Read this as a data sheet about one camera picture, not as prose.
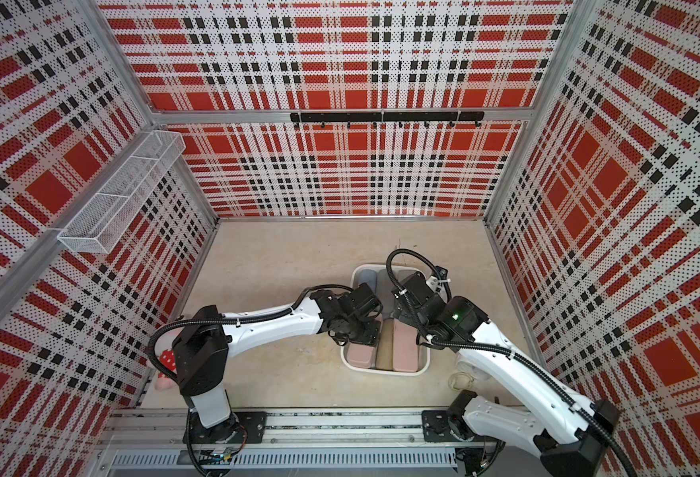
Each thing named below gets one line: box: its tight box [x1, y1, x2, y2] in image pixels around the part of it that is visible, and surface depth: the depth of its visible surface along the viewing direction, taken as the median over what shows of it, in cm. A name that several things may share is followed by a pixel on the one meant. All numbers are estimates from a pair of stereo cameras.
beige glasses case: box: [375, 318, 394, 371], surface depth 83 cm
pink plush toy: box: [155, 327, 179, 392], surface depth 80 cm
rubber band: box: [447, 371, 475, 391], surface depth 82 cm
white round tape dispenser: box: [457, 359, 490, 381], surface depth 82 cm
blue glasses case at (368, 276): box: [357, 269, 377, 295], surface depth 98 cm
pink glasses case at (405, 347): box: [392, 318, 419, 372], surface depth 82 cm
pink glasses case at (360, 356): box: [348, 341, 374, 369], surface depth 78 cm
